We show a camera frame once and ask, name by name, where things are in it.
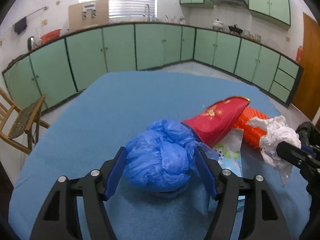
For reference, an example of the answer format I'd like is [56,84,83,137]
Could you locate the light blue snack wrapper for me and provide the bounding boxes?
[207,128,245,213]

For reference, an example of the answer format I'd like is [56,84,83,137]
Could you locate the blue plastic bag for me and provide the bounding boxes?
[123,119,219,198]

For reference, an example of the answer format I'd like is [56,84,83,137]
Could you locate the dark hanging towel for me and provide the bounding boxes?
[13,17,28,35]

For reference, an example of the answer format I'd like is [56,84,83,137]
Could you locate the black wok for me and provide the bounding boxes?
[228,24,243,35]

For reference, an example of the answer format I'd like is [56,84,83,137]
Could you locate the green lower kitchen cabinets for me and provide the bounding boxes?
[2,23,303,109]

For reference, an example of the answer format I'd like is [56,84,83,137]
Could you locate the black trash bag bin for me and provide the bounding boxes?
[296,121,320,146]

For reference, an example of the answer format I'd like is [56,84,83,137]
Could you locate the red fire extinguisher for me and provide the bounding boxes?
[296,46,303,63]

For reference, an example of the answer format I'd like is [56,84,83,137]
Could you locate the red paper cone box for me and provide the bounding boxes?
[182,96,250,147]

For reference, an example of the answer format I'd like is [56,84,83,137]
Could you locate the wall towel bar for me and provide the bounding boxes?
[25,5,49,18]

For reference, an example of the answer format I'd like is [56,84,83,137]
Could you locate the red plastic basin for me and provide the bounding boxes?
[40,29,62,44]

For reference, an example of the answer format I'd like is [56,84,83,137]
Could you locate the cardboard box with water purifier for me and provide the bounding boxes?
[68,0,109,32]

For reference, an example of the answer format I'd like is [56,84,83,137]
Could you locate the white cooking pot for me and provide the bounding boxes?
[212,19,223,31]

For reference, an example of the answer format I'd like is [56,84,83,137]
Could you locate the blue table mat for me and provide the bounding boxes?
[8,70,313,240]

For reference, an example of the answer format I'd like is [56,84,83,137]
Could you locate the white tissue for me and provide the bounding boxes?
[247,115,302,187]

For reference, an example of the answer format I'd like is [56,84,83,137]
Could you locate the orange foam net on table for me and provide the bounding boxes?
[233,106,269,151]

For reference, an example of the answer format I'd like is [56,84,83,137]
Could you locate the brown wooden door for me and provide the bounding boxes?
[292,14,319,120]

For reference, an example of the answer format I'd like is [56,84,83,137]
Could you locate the steel kettle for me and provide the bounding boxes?
[27,36,37,51]

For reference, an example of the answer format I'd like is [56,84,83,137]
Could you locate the wooden chair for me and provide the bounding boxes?
[1,88,50,155]

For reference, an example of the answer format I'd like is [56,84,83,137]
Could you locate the kitchen faucet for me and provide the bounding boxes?
[143,4,150,22]

